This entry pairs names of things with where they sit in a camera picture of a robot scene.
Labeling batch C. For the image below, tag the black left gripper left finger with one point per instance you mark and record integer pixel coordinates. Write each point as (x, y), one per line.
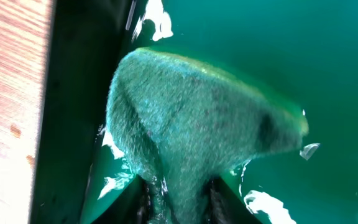
(131, 206)

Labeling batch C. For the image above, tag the black water tray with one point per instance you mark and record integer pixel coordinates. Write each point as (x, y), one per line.
(306, 50)

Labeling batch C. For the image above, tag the green yellow sponge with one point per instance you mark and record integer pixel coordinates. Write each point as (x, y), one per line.
(181, 123)

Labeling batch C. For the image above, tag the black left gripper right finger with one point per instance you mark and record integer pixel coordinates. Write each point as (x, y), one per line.
(224, 207)

